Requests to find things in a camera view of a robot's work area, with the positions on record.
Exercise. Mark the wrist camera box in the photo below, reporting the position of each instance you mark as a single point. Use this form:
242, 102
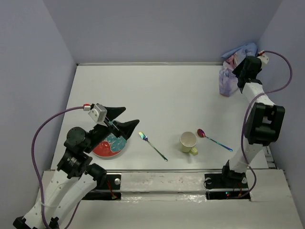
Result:
263, 57
98, 113

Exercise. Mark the iridescent fork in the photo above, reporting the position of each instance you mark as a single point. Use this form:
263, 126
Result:
145, 138

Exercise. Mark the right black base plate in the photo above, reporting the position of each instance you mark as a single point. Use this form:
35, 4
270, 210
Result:
219, 188

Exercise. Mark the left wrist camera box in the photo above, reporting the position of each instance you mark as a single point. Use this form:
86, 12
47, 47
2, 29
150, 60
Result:
98, 113

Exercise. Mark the red and teal plate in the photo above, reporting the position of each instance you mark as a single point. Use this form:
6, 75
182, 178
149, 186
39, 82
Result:
111, 146

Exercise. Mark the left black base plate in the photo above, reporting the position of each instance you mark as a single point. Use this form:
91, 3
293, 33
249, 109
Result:
109, 190

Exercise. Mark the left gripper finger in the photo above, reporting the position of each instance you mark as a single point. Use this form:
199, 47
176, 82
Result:
127, 128
114, 112

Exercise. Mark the iridescent spoon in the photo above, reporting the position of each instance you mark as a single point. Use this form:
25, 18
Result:
202, 134

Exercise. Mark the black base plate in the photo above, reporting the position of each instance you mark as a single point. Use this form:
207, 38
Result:
109, 190
219, 188

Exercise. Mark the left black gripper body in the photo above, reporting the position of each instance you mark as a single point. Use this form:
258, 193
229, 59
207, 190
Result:
100, 132

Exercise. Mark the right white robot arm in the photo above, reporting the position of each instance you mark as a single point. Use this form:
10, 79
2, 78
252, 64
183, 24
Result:
262, 122

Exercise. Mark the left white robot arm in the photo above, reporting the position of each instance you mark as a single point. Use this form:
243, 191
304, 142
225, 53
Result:
75, 175

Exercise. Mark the pale yellow mug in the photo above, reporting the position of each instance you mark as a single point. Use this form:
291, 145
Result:
188, 141

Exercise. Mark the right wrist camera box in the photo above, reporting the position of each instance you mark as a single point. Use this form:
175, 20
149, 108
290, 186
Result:
263, 57

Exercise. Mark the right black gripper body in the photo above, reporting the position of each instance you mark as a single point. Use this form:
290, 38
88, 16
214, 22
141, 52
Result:
238, 71

